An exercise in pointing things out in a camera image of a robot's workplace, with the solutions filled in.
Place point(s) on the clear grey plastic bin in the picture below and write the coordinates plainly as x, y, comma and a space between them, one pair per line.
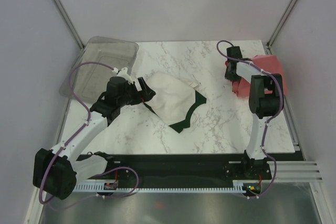
102, 54

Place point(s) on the aluminium frame post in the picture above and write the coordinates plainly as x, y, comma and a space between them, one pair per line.
280, 25
68, 22

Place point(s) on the white slotted cable duct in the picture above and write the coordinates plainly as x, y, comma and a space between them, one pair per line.
108, 186

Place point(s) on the cream green raglan t-shirt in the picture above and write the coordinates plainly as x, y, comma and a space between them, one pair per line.
175, 100

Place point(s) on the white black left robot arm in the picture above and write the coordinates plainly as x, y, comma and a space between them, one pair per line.
57, 171

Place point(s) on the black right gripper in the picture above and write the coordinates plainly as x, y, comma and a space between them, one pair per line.
230, 77

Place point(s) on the left aluminium frame post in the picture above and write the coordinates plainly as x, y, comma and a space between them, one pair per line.
68, 22

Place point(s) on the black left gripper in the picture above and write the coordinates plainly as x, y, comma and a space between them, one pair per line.
145, 95

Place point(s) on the right aluminium frame post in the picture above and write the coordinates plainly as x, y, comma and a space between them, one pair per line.
280, 25

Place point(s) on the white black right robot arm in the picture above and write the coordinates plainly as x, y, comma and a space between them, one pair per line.
265, 100

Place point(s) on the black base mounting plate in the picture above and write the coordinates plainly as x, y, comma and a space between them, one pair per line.
183, 169

